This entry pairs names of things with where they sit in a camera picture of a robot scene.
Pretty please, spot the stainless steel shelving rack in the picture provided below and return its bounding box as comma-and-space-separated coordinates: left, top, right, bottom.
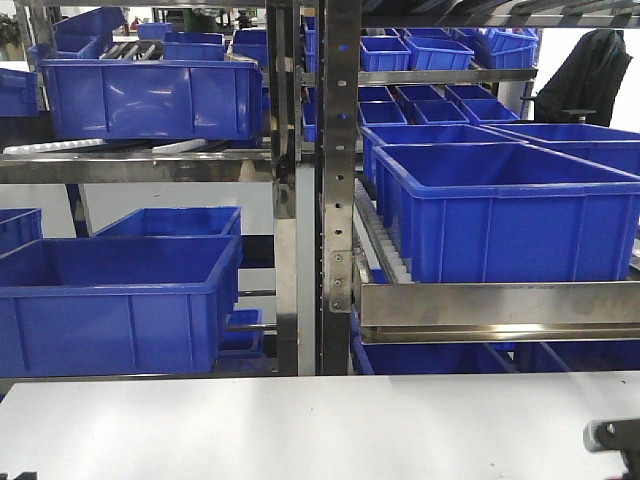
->
1, 1, 639, 375

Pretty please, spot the blue bin behind lower left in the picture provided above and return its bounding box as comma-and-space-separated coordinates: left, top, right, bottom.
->
94, 206, 241, 237

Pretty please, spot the blue bin behind front right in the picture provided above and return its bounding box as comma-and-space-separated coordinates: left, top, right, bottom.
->
361, 124, 517, 184

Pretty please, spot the large blue bin front right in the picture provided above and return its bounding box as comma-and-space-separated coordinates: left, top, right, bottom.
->
372, 143, 639, 283

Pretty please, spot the large blue bin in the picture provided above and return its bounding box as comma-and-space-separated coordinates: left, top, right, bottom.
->
41, 59, 263, 140
1, 235, 242, 378
372, 143, 639, 283

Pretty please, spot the small blue bin middle shelf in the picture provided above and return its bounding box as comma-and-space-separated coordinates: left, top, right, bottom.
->
411, 100, 469, 125

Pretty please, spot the small blue bin shelf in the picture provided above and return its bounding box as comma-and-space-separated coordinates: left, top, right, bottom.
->
360, 36, 411, 72
411, 100, 469, 125

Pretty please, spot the small blue bin upper shelf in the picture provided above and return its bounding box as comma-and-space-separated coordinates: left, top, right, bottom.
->
360, 36, 411, 72

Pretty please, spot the blue bin bottom right shelf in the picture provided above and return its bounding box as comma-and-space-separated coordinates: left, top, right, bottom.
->
351, 336, 516, 375

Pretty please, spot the small blue bin upper middle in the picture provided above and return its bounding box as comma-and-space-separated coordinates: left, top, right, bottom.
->
404, 36, 474, 70

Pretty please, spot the small blue bin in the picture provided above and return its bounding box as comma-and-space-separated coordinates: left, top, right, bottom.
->
474, 28, 539, 69
404, 36, 474, 70

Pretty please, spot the large blue bin lower left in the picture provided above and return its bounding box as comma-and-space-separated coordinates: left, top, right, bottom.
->
1, 235, 242, 378

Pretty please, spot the large blue bin upper left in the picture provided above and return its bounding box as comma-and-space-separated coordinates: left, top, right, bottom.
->
41, 59, 263, 140

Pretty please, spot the small blue bin upper right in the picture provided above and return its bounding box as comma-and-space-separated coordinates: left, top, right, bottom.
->
474, 28, 539, 69

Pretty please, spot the blue bin left edge lower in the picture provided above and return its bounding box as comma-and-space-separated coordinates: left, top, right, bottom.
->
0, 208, 43, 255

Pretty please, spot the blue bin edge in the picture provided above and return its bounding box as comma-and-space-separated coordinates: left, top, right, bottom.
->
0, 208, 43, 255
0, 68, 39, 117

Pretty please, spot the blue bin far right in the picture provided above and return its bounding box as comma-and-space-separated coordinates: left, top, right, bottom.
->
483, 123, 639, 175

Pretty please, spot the black jacket on chair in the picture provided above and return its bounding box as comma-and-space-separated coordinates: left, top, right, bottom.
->
534, 29, 632, 127

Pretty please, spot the blue bin far left edge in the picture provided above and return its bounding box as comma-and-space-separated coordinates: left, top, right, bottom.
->
0, 68, 39, 117

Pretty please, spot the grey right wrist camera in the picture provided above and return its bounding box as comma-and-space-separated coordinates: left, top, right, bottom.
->
583, 419, 639, 453

